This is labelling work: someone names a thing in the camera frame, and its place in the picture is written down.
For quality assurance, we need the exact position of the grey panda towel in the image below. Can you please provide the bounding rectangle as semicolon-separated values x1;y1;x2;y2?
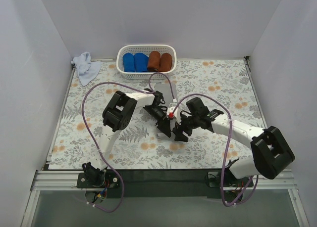
155;83;176;139

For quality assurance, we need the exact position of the light blue towel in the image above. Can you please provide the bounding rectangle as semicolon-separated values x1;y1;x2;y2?
71;52;101;86

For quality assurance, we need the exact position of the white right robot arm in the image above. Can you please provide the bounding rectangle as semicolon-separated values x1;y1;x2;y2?
167;97;295;186

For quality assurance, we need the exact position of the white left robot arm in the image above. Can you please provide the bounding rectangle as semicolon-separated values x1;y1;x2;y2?
82;91;171;187

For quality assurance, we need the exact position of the floral patterned table mat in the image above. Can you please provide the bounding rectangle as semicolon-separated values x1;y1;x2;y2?
49;60;265;170

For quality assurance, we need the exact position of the brown rolled towel right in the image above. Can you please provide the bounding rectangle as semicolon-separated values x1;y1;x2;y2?
159;53;172;73

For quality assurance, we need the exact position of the brown rolled towel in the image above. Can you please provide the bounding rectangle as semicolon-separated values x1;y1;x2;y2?
159;53;172;73
147;51;160;72

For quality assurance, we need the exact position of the blue rolled towel right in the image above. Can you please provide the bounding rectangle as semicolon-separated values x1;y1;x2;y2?
134;53;149;73

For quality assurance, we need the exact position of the blue rolled towel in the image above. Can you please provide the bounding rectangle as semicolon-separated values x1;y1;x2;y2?
122;53;136;73
134;53;149;73

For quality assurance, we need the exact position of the brown rolled towel left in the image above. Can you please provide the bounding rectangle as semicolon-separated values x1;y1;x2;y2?
147;51;160;72

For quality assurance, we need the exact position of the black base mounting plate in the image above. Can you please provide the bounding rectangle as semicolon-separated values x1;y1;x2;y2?
76;169;257;199

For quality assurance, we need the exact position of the blue rolled towel left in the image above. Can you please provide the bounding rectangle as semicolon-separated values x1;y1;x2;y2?
122;53;136;73

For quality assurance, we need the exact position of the white plastic basket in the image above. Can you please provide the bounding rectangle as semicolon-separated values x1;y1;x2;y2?
116;45;177;80

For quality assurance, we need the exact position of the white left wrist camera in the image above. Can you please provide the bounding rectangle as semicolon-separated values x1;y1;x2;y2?
166;98;177;116

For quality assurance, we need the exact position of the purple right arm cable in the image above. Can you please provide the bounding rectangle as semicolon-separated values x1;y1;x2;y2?
170;93;260;207

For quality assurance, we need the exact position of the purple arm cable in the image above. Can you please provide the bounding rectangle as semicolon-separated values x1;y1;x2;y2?
170;93;260;207
81;72;177;213

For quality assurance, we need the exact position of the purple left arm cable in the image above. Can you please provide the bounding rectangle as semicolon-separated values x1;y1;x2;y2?
81;72;177;213

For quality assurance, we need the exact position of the aluminium frame rail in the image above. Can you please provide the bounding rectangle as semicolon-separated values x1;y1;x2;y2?
22;170;309;227

